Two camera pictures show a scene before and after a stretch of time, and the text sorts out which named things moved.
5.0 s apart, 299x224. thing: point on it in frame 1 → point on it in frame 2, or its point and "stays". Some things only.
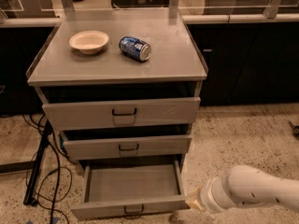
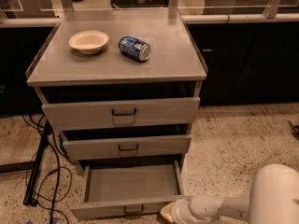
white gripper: [206, 192] → [179, 211]
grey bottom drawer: [130, 189] stays
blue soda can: [135, 49] stays
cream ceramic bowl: [89, 42] stays
